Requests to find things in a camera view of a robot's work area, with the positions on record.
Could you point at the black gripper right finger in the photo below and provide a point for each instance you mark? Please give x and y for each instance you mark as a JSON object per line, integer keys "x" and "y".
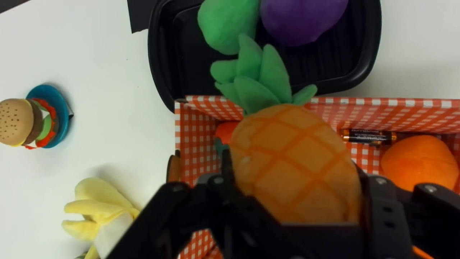
{"x": 421, "y": 221}

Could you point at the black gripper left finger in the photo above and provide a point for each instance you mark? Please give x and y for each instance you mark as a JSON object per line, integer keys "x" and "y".
{"x": 167, "y": 216}

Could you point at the pineapple plush toy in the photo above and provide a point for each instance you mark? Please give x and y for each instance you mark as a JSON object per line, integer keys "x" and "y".
{"x": 292, "y": 163}

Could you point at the orange fruit plush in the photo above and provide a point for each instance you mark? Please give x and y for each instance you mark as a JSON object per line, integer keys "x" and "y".
{"x": 419, "y": 160}

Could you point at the yellow banana plush toy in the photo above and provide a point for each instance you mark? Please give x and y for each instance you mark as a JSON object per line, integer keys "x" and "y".
{"x": 95, "y": 206}

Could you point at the red orange plush toy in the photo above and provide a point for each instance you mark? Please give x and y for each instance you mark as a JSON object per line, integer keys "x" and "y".
{"x": 226, "y": 131}

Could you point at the orange checkered cardboard box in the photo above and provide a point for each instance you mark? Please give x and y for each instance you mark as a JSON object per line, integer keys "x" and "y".
{"x": 403, "y": 116}

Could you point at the burger plush toy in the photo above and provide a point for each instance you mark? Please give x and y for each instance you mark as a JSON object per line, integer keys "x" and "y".
{"x": 16, "y": 123}

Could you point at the green plush toy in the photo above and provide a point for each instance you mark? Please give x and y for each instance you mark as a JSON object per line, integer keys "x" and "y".
{"x": 224, "y": 23}

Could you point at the purple plush toy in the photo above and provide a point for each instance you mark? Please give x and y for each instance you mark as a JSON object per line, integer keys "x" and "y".
{"x": 302, "y": 19}

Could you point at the black battery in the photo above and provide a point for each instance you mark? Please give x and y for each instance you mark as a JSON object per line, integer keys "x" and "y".
{"x": 367, "y": 137}

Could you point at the blue round plate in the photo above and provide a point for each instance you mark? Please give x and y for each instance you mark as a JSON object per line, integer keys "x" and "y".
{"x": 62, "y": 116}

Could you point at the black plastic tray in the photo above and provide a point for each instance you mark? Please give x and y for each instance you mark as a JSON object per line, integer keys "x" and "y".
{"x": 335, "y": 67}

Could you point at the black tape strip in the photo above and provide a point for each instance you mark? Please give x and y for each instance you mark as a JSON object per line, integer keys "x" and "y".
{"x": 138, "y": 15}

